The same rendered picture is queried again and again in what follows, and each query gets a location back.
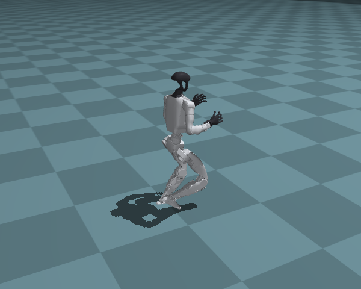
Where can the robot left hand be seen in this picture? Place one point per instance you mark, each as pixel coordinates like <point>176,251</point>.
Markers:
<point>198,99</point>

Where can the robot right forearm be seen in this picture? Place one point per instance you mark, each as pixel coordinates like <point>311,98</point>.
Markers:
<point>201,128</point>

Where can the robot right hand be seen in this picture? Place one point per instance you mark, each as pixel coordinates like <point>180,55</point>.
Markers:
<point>214,120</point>

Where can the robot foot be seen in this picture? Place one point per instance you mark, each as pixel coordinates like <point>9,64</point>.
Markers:
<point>173,203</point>
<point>159,202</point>

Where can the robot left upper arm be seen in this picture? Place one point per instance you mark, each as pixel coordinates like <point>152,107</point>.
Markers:
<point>165,97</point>

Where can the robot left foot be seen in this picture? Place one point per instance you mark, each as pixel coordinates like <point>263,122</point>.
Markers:
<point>159,202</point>

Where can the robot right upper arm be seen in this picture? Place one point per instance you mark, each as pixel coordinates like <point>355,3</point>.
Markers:
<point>188,107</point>

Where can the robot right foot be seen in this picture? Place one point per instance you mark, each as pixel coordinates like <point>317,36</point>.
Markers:
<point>173,203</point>

